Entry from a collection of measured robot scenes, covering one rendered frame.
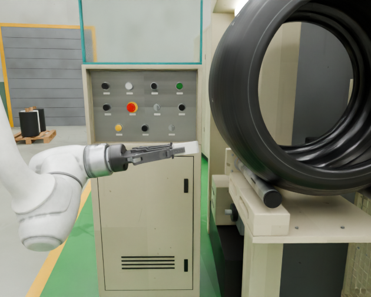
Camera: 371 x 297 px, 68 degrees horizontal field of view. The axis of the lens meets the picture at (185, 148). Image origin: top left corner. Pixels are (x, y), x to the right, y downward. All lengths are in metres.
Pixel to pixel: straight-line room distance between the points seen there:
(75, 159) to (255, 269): 0.83
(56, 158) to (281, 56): 0.78
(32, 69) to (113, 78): 8.73
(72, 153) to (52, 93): 9.15
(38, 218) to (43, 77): 9.39
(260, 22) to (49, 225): 0.60
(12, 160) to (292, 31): 0.90
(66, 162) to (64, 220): 0.16
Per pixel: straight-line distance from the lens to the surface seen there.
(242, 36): 0.65
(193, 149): 0.74
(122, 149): 0.74
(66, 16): 10.03
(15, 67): 10.24
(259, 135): 0.64
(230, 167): 1.01
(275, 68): 1.04
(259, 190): 0.73
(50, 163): 0.76
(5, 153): 0.63
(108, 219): 1.50
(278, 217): 0.72
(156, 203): 1.42
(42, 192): 0.65
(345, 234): 0.83
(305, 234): 0.78
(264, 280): 1.29
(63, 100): 9.82
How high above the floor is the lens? 1.16
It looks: 12 degrees down
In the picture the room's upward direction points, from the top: straight up
